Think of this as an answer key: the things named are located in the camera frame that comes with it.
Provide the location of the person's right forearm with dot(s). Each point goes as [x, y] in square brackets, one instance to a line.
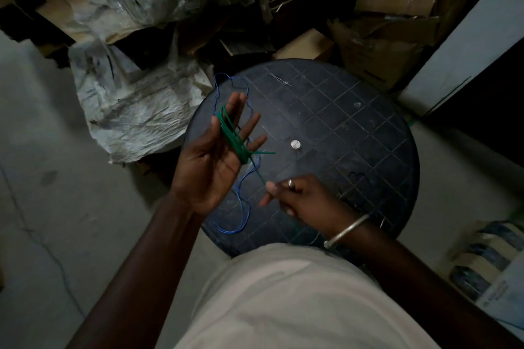
[417, 287]

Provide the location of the person's right hand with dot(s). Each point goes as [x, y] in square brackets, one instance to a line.
[311, 201]

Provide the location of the black round plastic stool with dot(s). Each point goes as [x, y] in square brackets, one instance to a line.
[339, 123]

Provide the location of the person's right thumb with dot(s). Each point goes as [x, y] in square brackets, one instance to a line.
[270, 199]

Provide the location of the striped blue and cream bundle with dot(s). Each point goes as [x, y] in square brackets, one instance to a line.
[479, 263]

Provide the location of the crumpled plastic-wrapped bundle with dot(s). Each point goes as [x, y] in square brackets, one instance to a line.
[139, 107]

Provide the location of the person's left thumb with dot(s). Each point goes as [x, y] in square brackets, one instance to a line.
[206, 134]

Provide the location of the person's left hand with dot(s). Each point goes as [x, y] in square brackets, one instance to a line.
[204, 164]

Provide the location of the small flat cardboard box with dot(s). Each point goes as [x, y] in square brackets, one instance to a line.
[305, 46]

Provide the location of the thin metal needle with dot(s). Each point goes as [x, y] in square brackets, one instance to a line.
[279, 79]

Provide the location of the white board panel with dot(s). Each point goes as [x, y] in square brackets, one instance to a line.
[462, 42]

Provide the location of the torn large cardboard box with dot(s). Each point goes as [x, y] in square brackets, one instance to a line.
[380, 54]

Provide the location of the person's left forearm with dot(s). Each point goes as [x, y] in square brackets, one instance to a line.
[135, 279]

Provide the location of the person's left middle finger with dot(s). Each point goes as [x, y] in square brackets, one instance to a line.
[240, 109]

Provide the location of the person's left little finger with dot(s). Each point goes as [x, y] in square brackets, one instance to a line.
[256, 146]

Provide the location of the white shirt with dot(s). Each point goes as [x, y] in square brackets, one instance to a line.
[294, 303]

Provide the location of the small silver disc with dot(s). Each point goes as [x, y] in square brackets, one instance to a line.
[295, 144]

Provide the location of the light blue paper sheet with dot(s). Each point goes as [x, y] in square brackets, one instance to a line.
[505, 295]

